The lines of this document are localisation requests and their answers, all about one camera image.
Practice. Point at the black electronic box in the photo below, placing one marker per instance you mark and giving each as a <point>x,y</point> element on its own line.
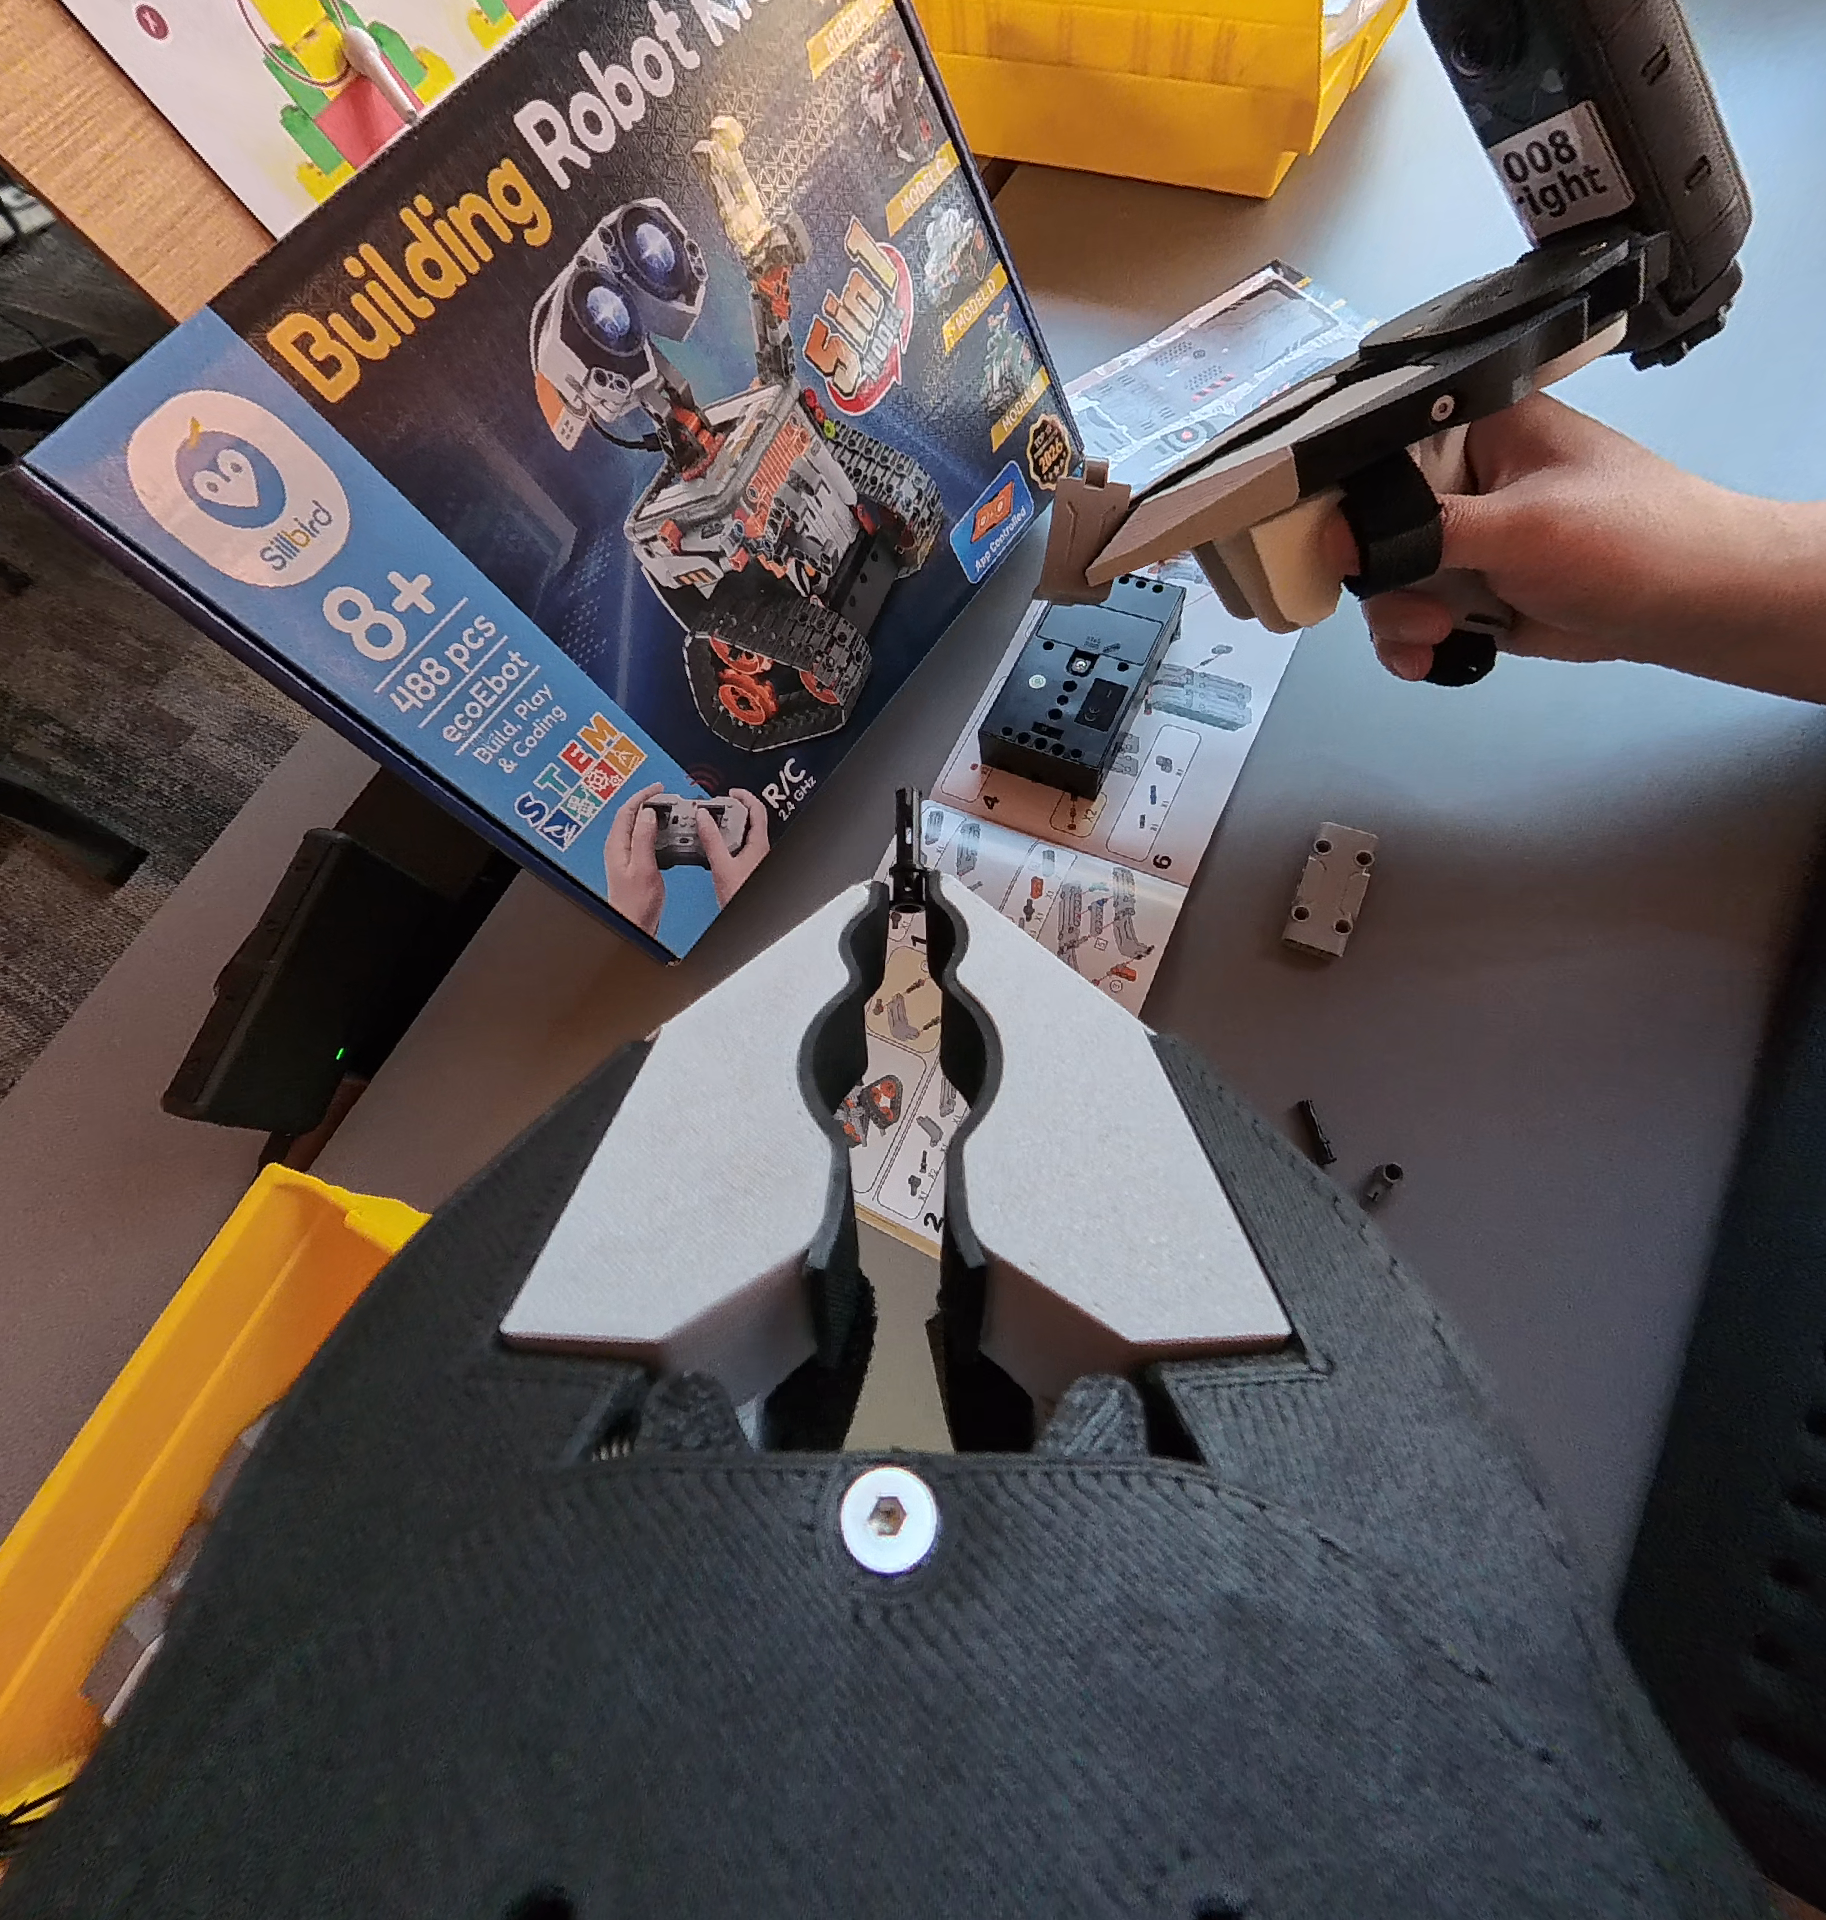
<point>314,975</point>

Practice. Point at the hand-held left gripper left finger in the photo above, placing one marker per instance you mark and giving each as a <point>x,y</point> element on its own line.
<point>673,1201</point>

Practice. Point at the white toy bricks box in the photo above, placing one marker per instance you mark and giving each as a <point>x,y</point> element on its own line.
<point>179,91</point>

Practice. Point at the black battery box brick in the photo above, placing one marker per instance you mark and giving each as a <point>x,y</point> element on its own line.
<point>1080,706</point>

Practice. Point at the grey panel brick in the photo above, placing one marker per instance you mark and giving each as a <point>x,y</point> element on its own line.
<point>1331,892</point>

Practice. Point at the grey desk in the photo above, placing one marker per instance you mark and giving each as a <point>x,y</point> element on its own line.
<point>1453,1051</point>

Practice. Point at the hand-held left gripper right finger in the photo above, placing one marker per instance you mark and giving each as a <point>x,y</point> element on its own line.
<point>1122,1201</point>

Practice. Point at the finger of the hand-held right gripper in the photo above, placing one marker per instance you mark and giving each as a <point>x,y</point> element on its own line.
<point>1080,531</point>
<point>1211,502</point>

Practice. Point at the yellow plastic bin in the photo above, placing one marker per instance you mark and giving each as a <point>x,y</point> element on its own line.
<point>1122,91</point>
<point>134,1423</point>

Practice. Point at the grey sticker sheet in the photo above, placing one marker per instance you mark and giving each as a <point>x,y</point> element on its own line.
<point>1229,360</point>

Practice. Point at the white instruction booklet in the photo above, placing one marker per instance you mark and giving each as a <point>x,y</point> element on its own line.
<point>1094,898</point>

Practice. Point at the person's right hand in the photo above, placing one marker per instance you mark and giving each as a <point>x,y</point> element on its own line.
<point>1605,555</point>

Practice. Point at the blue robot kit box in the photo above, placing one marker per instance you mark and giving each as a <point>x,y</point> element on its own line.
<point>479,452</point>

